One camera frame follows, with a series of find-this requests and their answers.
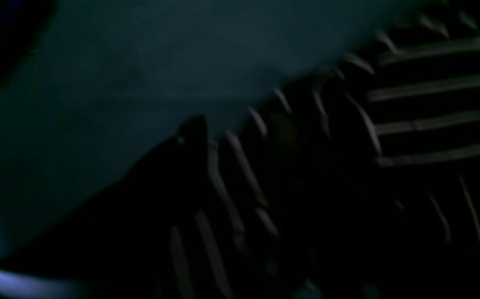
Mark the navy white striped t-shirt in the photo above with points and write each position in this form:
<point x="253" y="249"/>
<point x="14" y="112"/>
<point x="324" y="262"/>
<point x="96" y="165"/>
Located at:
<point x="362" y="182"/>

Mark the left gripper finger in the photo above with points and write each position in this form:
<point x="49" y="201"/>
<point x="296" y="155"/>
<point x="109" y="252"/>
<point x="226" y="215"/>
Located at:
<point x="114" y="242"/>

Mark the teal tablecloth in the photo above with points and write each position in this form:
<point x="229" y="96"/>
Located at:
<point x="109" y="79"/>

